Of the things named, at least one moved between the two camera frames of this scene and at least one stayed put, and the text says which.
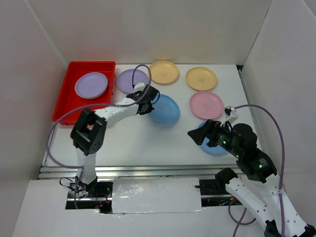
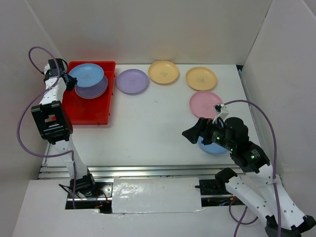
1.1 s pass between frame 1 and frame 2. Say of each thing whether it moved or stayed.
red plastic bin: stayed
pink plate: stayed
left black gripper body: moved
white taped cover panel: stayed
